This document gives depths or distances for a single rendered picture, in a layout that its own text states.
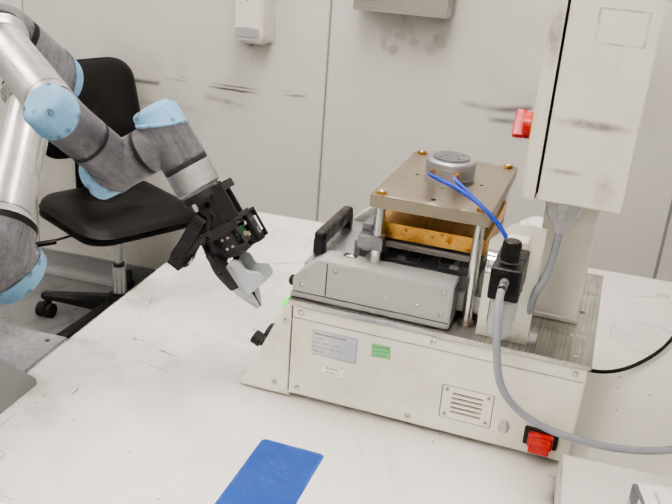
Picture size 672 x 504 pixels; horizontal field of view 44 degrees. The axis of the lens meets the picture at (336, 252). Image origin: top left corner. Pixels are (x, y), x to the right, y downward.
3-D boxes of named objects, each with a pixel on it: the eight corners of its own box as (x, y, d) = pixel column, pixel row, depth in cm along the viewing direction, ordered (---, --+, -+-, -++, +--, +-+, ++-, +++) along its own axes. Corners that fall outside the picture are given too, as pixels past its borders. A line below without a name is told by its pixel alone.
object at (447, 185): (546, 223, 142) (559, 150, 137) (522, 293, 115) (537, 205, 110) (409, 199, 149) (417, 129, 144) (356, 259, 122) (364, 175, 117)
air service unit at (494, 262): (520, 315, 119) (537, 219, 113) (505, 361, 106) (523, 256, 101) (484, 307, 120) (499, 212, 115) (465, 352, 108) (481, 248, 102)
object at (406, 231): (503, 222, 141) (512, 169, 138) (480, 269, 122) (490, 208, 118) (406, 205, 146) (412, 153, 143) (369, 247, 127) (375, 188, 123)
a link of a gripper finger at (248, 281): (273, 304, 132) (245, 254, 131) (245, 316, 135) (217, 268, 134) (281, 297, 135) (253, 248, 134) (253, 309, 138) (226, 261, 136)
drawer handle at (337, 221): (352, 227, 148) (354, 206, 147) (323, 256, 135) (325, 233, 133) (342, 225, 149) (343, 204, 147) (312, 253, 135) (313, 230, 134)
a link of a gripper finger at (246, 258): (281, 297, 135) (253, 248, 134) (253, 309, 138) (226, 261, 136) (289, 289, 138) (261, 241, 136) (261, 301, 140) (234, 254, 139)
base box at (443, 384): (582, 364, 153) (600, 280, 146) (564, 483, 120) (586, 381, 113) (312, 304, 168) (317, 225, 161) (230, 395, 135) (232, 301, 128)
